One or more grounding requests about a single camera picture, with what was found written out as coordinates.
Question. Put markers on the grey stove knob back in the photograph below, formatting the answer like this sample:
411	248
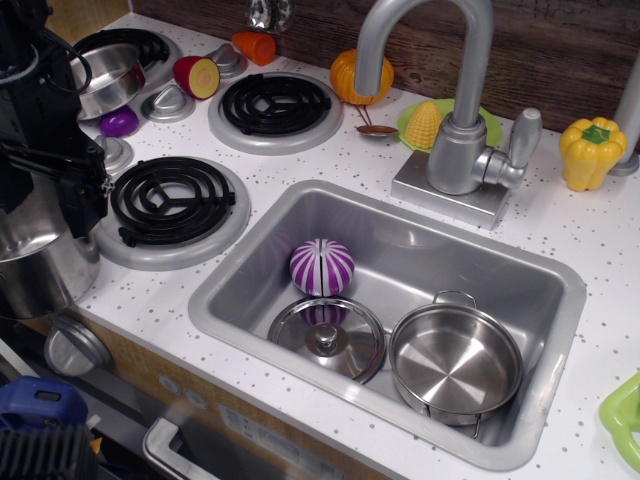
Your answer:
230	62

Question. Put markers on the green plastic object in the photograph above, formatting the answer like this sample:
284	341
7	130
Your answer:
619	414

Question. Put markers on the orange toy carrot piece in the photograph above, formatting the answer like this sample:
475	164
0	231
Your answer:
260	48

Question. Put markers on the small brown spoon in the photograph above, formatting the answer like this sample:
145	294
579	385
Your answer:
368	128

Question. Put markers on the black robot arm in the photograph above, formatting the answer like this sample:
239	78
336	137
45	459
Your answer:
40	135

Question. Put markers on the purple toy eggplant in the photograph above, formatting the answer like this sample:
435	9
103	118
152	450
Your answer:
119	123

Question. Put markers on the small steel pot in sink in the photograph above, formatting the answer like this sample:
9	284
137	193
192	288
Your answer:
454	363

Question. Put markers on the silver toy faucet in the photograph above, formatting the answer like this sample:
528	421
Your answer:
462	177

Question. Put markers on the grey stove knob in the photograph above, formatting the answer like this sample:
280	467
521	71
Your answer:
230	62
169	105
118	153

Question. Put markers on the blue black clamp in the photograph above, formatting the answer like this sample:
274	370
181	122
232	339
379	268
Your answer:
43	431

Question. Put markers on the back right coil burner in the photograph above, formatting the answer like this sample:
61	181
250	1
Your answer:
275	114

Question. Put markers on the yellow toy bell pepper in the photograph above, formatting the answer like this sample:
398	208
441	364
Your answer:
589	150

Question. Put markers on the grey stove knob middle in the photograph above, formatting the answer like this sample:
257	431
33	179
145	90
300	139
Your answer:
169	105

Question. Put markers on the oven door handle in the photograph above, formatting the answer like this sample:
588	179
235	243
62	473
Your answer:
159	447

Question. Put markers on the steel pot on back burner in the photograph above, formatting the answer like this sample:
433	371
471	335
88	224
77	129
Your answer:
116	78

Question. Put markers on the grey metal sink basin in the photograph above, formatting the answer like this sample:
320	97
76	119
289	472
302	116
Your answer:
401	261

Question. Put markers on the orange toy pumpkin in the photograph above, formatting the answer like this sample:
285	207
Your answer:
342	78

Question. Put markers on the yellow toy corn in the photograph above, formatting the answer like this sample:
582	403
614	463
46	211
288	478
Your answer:
423	125

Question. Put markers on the red yellow toy fruit half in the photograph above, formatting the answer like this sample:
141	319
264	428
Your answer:
197	76

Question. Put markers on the purple striped toy onion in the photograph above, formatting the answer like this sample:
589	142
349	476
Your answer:
322	267

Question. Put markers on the front black coil burner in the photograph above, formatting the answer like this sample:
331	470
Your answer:
171	213

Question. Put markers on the steel pot lid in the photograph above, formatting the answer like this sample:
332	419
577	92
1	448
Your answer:
336	333

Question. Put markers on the large steel pot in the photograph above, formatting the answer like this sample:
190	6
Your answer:
44	269

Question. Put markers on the silver salt shaker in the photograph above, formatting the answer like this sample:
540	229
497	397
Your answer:
271	16

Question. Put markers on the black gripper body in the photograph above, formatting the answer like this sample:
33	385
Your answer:
75	166

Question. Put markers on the grey post base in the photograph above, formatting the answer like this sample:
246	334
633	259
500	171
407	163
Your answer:
627	113

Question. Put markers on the grey stove knob front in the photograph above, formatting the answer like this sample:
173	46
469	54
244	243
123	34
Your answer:
118	153

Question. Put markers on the grey oven dial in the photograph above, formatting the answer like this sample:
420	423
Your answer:
73	350

